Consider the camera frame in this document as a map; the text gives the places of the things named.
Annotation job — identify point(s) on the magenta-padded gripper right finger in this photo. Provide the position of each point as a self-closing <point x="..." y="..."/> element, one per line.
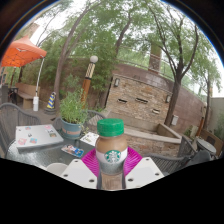
<point x="145" y="171"/>

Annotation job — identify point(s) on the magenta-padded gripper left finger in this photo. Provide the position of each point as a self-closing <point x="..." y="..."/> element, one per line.
<point x="78" y="173"/>

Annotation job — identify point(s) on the green-capped coffee drink bottle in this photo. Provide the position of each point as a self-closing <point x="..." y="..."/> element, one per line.
<point x="111" y="146"/>

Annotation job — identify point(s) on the colourful sticker card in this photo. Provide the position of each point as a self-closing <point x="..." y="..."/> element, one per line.
<point x="72" y="150"/>

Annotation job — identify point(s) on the grey mesh patio chair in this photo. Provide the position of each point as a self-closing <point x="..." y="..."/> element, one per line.
<point x="166" y="161"/>
<point x="16" y="118"/>
<point x="95" y="116"/>

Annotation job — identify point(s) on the silver laptop with stickers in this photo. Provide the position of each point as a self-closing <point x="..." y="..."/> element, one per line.
<point x="38" y="135"/>

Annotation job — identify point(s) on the grey utility box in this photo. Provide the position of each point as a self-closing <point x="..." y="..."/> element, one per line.
<point x="174" y="120"/>

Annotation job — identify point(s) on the potted green plant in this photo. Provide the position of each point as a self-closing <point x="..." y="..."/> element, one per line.
<point x="72" y="110"/>

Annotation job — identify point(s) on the small round patio table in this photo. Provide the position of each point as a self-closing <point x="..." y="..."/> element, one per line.
<point x="206" y="145"/>

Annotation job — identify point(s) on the blue yellow striped cone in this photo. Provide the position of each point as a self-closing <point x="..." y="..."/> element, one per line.
<point x="50" y="102"/>

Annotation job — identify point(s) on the white canopy base weight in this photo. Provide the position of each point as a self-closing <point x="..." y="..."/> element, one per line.
<point x="35" y="104"/>

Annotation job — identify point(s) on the wooden bench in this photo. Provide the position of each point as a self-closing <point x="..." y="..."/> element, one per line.
<point x="26" y="96"/>

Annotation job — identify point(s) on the orange patio canopy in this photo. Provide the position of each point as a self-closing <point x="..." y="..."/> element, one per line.
<point x="23" y="53"/>

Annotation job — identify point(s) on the wall lantern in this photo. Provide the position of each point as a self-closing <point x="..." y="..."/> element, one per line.
<point x="168" y="99"/>
<point x="116" y="82"/>

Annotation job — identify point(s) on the globe-topped lamp post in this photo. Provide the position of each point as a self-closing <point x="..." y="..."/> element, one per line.
<point x="88" y="80"/>

